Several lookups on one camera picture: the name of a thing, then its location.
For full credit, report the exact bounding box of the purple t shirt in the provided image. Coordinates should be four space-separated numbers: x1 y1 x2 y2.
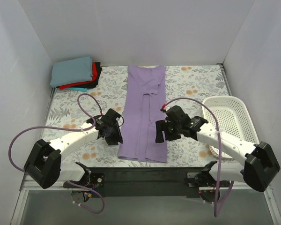
118 66 167 163

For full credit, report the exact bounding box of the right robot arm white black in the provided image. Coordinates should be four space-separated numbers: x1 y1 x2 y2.
155 105 281 192

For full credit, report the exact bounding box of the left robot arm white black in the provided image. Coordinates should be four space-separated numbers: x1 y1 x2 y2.
24 109 123 189

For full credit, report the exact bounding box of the folded teal t shirt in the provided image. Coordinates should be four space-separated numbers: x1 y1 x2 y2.
69 88 88 92

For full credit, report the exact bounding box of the folded red t shirt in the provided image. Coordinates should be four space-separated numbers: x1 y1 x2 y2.
58 64 97 90

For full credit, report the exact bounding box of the white plastic basket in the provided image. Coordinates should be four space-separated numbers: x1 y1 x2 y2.
198 96 259 165

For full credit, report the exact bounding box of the folded grey-blue t shirt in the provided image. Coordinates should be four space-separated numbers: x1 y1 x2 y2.
50 56 93 88

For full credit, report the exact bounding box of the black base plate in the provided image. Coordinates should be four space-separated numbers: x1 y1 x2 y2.
89 167 203 198

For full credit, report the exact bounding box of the aluminium frame rail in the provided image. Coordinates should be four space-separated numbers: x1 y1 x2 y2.
11 180 281 225

